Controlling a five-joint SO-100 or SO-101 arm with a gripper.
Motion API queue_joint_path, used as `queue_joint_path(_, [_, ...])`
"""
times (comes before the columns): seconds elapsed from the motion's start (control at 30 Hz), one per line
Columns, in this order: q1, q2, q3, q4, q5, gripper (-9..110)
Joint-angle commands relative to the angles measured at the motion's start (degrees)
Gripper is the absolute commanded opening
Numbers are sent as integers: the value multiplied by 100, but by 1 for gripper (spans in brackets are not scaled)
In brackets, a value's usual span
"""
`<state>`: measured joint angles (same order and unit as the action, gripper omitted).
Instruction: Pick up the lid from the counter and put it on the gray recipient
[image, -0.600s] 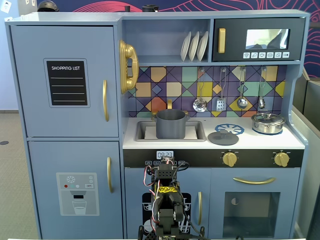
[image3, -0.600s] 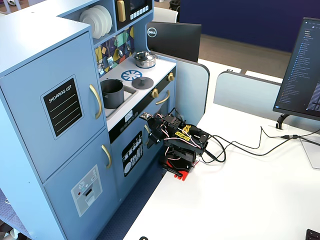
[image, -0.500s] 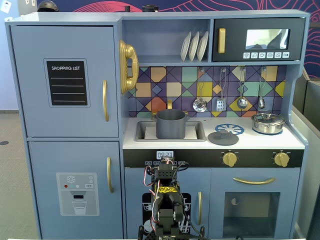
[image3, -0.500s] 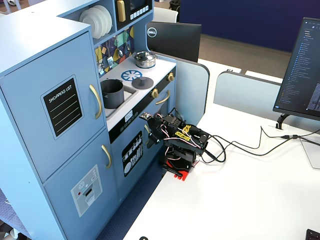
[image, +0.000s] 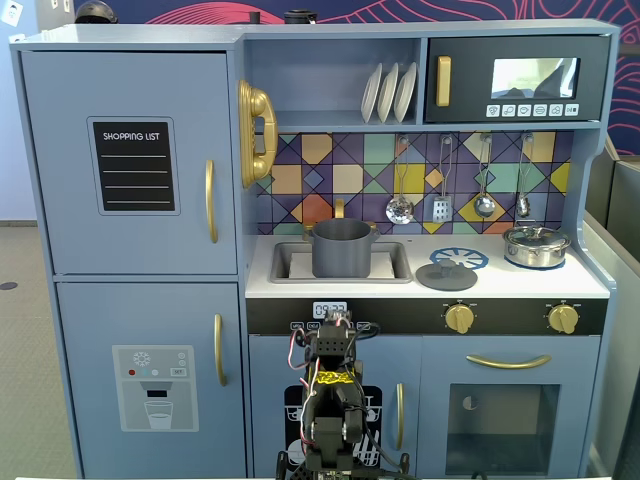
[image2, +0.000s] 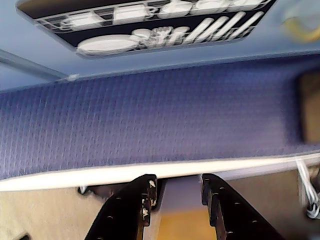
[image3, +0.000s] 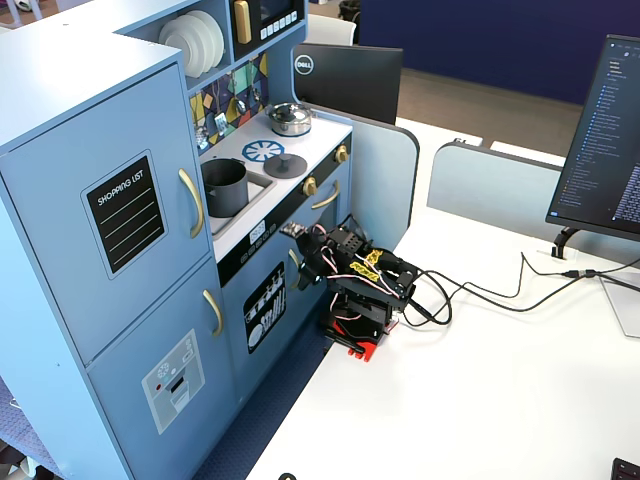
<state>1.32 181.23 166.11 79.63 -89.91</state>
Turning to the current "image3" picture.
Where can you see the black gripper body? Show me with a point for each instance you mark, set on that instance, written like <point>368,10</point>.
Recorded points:
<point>309,263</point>

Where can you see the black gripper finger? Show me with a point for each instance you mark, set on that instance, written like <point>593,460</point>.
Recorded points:
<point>312,280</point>
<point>298,281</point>

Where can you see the gray lid with knob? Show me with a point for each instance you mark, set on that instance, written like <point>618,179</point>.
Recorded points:
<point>285,166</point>

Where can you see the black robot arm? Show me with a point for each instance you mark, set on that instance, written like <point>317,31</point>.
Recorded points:
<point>370,280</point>

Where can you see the red and black robot base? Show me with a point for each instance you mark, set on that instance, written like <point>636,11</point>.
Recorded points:
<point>362,342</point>

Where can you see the steel pot with lid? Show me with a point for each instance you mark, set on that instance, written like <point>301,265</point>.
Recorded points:
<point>288,120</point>

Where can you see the blue dishwasher door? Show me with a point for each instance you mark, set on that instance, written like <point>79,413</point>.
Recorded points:
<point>265,310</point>

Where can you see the gold stove knob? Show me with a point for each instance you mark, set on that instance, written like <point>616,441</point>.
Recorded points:
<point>341,153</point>
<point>309,186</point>

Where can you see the gray sink basin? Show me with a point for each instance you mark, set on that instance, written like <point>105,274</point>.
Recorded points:
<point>257,192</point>

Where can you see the gray pot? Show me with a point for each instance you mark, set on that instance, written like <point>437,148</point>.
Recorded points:
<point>227,195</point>

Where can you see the metal slotted spatula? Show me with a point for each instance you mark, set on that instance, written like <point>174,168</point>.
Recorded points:
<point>220,122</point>

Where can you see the metal skimmer utensil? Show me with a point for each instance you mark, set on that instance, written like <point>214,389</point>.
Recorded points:
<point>201,136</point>

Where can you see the gray water dispenser sticker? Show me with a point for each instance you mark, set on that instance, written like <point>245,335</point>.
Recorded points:
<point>172,382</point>

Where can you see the metal ladle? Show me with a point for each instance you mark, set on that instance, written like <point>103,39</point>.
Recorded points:
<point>240,105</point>

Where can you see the small metal spoon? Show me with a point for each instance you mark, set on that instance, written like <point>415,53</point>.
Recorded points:
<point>256,93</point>

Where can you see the black Dell monitor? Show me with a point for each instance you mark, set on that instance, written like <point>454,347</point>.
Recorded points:
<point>350,80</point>

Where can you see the black shopping list board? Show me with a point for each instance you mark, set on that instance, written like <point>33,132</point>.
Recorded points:
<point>125,215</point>

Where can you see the colourful tile backsplash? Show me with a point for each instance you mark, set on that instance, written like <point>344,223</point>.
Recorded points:
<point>245,75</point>

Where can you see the blue fridge door with dispenser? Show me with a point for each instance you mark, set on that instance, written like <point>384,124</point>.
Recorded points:
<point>125,360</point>

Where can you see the white office chair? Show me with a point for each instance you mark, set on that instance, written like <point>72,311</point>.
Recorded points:
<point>330,30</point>

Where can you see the white toy plate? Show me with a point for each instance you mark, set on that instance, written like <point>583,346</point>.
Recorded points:
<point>180,50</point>
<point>206,40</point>
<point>219,37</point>

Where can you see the black toy microwave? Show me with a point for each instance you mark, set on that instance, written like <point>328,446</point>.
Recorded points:
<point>272,20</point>

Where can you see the black monitor stand neck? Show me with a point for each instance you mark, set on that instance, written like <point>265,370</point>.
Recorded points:
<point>562,242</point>

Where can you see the blue fridge door with list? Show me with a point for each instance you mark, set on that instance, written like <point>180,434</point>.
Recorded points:
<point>55,225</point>

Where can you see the blue toy kitchen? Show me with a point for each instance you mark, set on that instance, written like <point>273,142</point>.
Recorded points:
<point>75,100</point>

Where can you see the black monitor with lit screen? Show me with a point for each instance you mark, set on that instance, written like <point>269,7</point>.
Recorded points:
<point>600,140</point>

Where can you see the silver monitor stand base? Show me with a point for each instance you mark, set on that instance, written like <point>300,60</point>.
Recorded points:
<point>622,305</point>

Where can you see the black keyboard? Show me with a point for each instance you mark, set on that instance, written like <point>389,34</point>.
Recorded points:
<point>627,470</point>

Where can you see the small wrist camera board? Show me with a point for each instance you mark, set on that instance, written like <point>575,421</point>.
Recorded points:
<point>293,230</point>

